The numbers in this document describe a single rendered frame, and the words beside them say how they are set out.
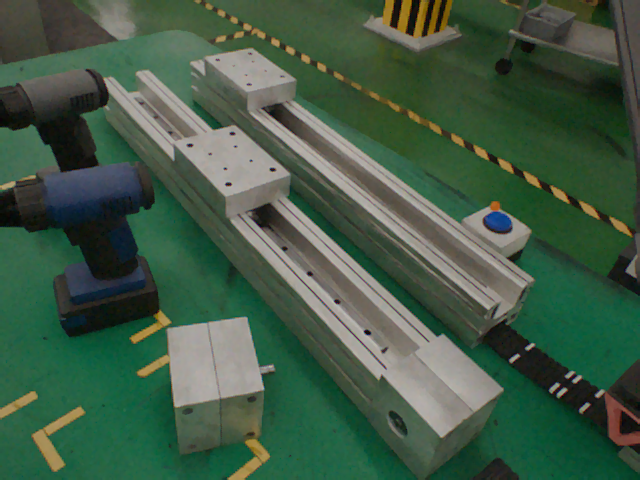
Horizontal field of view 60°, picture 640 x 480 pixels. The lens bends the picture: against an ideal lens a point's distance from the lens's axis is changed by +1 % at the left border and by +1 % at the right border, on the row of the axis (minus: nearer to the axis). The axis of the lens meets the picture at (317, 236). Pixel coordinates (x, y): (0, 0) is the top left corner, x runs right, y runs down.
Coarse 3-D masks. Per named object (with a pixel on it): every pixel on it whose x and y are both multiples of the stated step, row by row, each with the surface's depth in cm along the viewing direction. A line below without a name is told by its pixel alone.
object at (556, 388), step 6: (570, 372) 72; (564, 378) 71; (570, 378) 72; (576, 378) 71; (582, 378) 71; (552, 384) 71; (558, 384) 70; (564, 384) 71; (570, 384) 70; (576, 384) 71; (552, 390) 70; (558, 390) 70; (564, 390) 70; (570, 390) 70; (558, 396) 69; (564, 396) 69
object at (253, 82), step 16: (208, 64) 108; (224, 64) 107; (240, 64) 107; (256, 64) 108; (272, 64) 109; (224, 80) 105; (240, 80) 102; (256, 80) 103; (272, 80) 104; (288, 80) 104; (240, 96) 102; (256, 96) 101; (272, 96) 103; (288, 96) 106; (272, 112) 108
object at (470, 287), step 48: (192, 96) 120; (288, 144) 95; (336, 144) 96; (336, 192) 90; (384, 192) 90; (384, 240) 83; (432, 240) 85; (480, 240) 80; (432, 288) 77; (480, 288) 73; (480, 336) 75
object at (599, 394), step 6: (600, 390) 70; (594, 396) 69; (600, 396) 69; (588, 402) 68; (594, 402) 68; (600, 402) 68; (582, 408) 67; (588, 408) 67; (594, 408) 67; (600, 408) 67; (588, 414) 66; (594, 414) 67
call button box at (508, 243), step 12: (480, 216) 89; (468, 228) 87; (480, 228) 86; (492, 228) 86; (516, 228) 87; (528, 228) 88; (492, 240) 85; (504, 240) 85; (516, 240) 85; (504, 252) 85; (516, 252) 89
